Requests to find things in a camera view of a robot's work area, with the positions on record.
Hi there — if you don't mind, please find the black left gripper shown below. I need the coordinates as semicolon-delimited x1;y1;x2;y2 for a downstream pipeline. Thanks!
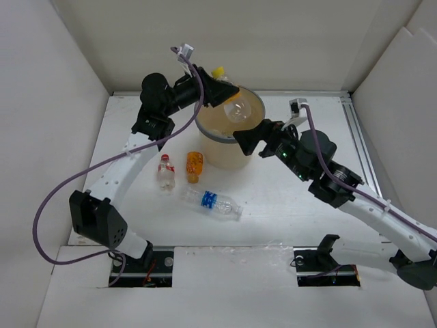
163;64;239;118

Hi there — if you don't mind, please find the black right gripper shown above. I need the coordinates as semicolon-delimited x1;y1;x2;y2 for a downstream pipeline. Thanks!
234;117;311;182

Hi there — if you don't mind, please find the yellow cap orange label bottle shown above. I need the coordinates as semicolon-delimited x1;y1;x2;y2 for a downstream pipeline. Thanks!
212;66;252;123

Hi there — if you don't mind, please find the clear bottle blue label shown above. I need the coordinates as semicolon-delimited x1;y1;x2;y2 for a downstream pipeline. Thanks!
181;186;244;219

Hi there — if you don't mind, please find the small red cap bottle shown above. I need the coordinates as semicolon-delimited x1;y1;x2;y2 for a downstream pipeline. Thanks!
157;154;175;194

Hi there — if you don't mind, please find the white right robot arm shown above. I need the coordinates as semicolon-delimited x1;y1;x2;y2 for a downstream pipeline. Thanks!
233;119;436;290

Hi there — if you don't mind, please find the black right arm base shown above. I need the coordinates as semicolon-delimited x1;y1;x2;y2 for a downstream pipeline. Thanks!
290;234;361;287

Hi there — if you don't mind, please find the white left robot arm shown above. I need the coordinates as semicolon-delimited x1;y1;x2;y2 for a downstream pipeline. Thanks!
69;67;239;271

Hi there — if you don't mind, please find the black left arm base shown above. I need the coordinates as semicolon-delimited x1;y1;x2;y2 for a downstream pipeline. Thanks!
109;247;174;288

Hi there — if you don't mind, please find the beige bin with grey rim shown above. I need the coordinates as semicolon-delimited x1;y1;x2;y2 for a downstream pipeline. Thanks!
195;87;266;170

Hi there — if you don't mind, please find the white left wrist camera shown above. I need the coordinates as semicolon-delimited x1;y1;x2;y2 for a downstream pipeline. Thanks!
171;43;195;76

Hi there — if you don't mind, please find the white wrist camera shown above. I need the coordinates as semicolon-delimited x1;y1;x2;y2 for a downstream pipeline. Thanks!
171;43;195;76
285;98;308;126

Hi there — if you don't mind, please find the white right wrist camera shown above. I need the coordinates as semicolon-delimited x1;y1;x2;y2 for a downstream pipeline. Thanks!
285;98;308;126

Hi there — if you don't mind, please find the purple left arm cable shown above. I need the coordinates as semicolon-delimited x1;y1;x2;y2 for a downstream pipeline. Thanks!
32;46;206;288

